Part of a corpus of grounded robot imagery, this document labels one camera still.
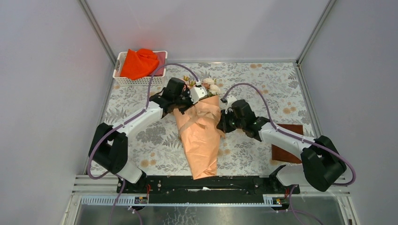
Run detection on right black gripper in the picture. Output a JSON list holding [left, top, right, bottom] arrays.
[[216, 108, 245, 134]]

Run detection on beige orange wrapping paper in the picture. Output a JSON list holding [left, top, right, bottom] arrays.
[[173, 96, 224, 180]]

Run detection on white plastic basket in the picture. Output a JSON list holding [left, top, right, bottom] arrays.
[[113, 51, 167, 86]]

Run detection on pink rose stems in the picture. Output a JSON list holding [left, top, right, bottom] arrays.
[[183, 75, 221, 97]]

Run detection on tan ribbon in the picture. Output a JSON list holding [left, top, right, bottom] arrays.
[[178, 107, 221, 134]]

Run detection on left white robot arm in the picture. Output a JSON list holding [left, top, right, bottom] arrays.
[[89, 78, 192, 193]]

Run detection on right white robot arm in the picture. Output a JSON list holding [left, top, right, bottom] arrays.
[[217, 98, 347, 193]]

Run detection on dark red cloth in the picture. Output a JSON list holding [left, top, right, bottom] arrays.
[[148, 51, 168, 76]]

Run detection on orange cloth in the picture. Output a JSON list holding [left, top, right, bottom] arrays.
[[120, 49, 160, 80]]

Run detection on brown wooden block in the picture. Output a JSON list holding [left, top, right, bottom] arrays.
[[271, 124, 304, 164]]

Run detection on floral table cloth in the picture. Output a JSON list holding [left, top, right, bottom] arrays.
[[102, 62, 320, 176]]

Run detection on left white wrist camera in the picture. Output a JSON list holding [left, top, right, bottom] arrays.
[[190, 82, 208, 104]]

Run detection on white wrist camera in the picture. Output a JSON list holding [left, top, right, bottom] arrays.
[[221, 95, 237, 109], [190, 82, 208, 104]]

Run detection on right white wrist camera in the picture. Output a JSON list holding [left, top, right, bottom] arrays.
[[221, 95, 237, 109]]

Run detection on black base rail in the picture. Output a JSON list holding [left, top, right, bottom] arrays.
[[116, 175, 300, 204]]

